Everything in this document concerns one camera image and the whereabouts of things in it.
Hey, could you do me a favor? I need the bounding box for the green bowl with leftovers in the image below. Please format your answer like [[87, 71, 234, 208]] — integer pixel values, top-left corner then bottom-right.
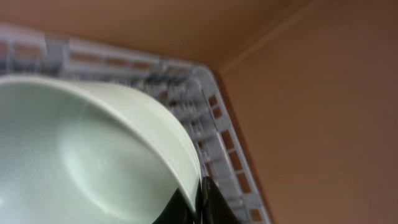
[[1, 75, 201, 223]]

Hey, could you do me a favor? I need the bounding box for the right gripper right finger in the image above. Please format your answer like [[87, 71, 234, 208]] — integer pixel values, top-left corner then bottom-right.
[[202, 176, 240, 224]]

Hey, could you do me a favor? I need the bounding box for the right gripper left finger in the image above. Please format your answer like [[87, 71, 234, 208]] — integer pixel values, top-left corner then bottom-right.
[[153, 187, 199, 224]]

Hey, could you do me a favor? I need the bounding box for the grey dishwasher rack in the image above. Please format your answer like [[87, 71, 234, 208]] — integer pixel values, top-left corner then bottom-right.
[[1, 23, 271, 223]]

